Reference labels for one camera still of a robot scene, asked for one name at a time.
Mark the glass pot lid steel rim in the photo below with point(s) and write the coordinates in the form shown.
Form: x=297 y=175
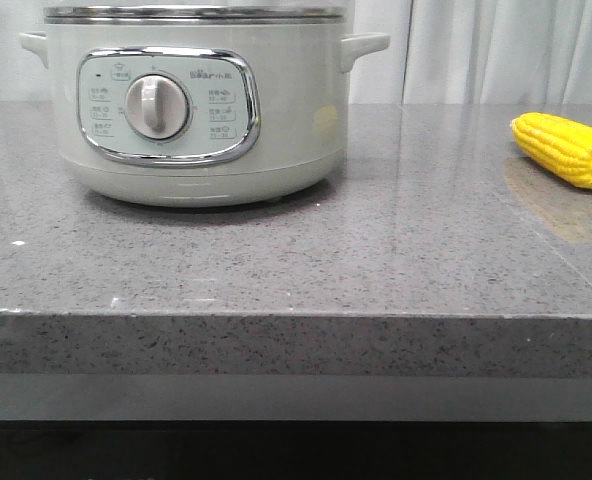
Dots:
x=193 y=14

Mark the pale green electric cooking pot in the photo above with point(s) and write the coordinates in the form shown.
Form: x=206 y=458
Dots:
x=200 y=115

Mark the white pleated curtain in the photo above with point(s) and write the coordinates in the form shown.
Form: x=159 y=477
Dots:
x=441 y=52

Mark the yellow corn cob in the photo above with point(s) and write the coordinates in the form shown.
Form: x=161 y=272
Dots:
x=561 y=146

